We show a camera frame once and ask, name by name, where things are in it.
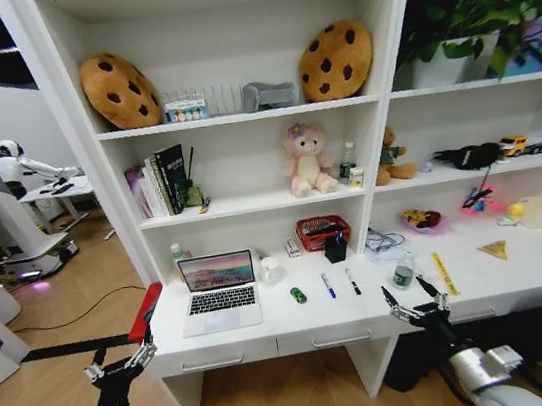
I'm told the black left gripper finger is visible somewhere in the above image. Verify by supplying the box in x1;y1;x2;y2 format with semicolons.
80;345;111;387
124;319;162;373

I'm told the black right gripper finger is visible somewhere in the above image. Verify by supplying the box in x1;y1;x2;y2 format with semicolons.
380;281;420;327
415;271;453;317

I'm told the yellow ruler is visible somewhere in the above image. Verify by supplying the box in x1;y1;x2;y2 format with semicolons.
428;248;462;300

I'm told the red box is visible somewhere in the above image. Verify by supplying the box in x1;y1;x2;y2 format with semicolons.
119;281;171;345

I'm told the black floor strip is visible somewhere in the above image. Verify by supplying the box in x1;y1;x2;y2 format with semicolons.
17;332;136;365

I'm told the clear water bottle green label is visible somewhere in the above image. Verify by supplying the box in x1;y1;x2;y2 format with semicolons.
388;247;421;293

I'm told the black chair base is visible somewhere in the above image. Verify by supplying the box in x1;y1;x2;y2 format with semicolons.
375;308;542;406

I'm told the black white marker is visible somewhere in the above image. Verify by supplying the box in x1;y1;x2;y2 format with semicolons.
344;266;363;298

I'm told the white desk drawer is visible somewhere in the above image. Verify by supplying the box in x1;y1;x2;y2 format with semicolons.
274;315;401;358
156;334;281;380
447;294;542;326

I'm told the blue white pen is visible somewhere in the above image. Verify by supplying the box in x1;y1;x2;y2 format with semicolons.
320;271;338;301

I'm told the yellow triangular paper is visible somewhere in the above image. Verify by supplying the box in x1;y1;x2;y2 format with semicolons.
476;238;511;267

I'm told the purple wrapped flower bouquet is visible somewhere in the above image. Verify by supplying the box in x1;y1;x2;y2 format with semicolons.
398;202;454;240

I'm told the black pen holder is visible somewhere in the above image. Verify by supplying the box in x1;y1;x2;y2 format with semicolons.
321;230;351;266

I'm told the silver laptop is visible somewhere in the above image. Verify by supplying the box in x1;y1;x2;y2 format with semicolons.
171;247;266;340

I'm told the clear bottle with white cap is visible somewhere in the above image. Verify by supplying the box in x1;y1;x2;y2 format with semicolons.
169;240;197;284

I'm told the red plastic basket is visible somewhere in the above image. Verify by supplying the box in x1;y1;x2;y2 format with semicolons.
294;211;354;256

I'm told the pink plastic toy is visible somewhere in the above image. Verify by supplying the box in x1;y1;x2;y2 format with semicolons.
456;180;503;219

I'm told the yellow rubber duck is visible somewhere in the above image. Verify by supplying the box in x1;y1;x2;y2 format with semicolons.
495;200;528;228

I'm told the small white carton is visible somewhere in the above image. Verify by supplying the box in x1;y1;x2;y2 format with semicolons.
281;236;304;262

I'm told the small yellow white box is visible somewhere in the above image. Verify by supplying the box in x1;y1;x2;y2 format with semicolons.
346;166;368;190

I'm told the black cap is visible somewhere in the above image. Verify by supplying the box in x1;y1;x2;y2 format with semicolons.
431;139;505;177

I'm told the brown teddy bear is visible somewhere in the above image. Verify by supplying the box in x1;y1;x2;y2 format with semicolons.
367;122;420;187

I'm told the purple cover book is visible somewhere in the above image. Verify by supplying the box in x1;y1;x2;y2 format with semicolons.
123;164;155;223

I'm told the white paperback book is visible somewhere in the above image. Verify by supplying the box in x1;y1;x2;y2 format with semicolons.
142;155;171;220

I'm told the green holder with black stick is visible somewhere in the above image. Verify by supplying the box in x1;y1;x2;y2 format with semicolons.
176;145;207;209

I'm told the black hardcover book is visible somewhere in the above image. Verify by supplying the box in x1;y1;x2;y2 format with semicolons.
151;143;194;218

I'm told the yellow toy truck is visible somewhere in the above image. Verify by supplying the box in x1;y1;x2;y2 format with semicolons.
496;133;532;161

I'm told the pink plush rabbit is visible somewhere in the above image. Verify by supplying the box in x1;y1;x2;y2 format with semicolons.
277;116;341;201

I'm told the white background table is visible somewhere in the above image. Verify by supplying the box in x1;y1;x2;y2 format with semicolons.
15;170;118;253

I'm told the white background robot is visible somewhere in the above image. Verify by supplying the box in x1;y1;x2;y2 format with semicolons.
0;129;95;282

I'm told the white toy vehicle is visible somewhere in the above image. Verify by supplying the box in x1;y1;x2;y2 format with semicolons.
523;129;542;156

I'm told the white shelf desk unit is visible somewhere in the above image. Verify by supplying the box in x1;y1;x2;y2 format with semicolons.
0;0;542;406

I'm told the colourful marker box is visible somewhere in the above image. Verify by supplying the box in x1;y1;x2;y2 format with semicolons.
163;95;212;126

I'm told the grey fabric pouch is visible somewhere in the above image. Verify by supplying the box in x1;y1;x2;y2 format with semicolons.
239;75;303;115

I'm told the brown cookie plush pillow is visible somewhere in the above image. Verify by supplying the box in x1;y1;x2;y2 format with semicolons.
291;16;381;106
76;45;165;137

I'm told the purple blue picture board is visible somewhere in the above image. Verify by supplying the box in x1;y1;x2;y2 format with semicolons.
495;16;542;78

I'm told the green plant in white pot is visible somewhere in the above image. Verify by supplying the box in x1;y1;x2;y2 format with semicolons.
386;0;542;93

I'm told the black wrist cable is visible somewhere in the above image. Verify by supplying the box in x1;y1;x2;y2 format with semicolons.
433;353;485;406

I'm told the black floor cable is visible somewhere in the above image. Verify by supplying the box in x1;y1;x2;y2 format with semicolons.
4;281;151;338

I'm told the blue cable bundle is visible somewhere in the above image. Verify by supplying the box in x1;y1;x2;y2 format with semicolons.
359;222;411;266

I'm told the clear wire file rack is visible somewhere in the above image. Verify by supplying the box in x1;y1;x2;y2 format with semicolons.
157;79;250;125

